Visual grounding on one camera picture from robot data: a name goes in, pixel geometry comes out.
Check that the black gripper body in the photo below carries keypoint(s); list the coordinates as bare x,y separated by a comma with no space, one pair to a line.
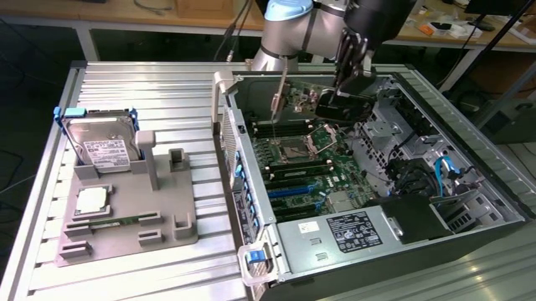
372,19

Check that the green graphics card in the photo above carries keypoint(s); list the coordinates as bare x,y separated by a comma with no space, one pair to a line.
300,97

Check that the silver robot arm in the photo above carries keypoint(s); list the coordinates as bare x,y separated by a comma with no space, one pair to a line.
288,34

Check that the metal disk bay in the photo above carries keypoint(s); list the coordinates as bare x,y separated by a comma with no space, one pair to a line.
382,125

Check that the orange black small device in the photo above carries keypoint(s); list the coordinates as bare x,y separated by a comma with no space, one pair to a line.
439,26

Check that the metal socket cover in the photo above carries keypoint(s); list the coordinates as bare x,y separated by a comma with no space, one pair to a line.
323,138

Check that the thin socket locking lever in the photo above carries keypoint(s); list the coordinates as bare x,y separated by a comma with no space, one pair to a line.
274,135

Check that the CPU socket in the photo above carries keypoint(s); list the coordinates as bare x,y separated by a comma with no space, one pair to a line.
294,153

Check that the green motherboard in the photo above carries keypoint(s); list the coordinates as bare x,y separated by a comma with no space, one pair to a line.
347,175

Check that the black stand pole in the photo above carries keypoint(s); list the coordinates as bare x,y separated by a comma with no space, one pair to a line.
494,37

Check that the black installed RAM stick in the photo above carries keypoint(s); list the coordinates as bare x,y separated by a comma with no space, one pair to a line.
299,172

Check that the black monitor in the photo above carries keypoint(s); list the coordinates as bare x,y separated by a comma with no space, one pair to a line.
502,4

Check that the wooden desk metal legs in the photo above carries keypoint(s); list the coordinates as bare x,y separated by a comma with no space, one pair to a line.
502,34
125,19

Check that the silver chipset heatsink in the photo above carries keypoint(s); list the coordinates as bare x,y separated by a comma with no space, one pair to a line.
338,201

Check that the blue expansion slot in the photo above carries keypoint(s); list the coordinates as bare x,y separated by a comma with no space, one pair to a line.
288,192

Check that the black floor box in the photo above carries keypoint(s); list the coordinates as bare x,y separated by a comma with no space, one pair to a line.
510,122

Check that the blue card retention clip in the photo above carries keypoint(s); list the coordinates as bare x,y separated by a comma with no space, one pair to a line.
246,185
254,224
240,172
248,198
252,210

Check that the black plastic shroud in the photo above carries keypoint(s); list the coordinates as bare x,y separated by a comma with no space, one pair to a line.
410,219

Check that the grey power supply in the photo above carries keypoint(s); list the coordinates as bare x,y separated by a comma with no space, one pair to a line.
310,238

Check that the grey parts rack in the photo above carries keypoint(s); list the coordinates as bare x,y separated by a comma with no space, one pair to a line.
167,203

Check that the blue case release latch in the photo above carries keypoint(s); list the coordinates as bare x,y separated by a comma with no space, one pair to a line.
252,256

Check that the open black PC case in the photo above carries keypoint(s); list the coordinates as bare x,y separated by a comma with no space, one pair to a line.
459,266

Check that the silver hard disk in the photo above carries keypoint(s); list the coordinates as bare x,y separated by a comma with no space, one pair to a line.
100,141

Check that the blue disk caddy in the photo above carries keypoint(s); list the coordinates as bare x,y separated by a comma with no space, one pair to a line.
72,112

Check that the green RAM stick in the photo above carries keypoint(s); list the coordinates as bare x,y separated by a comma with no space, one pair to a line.
116,219

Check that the silver CPU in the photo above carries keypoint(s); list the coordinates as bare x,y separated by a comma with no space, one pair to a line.
92,200

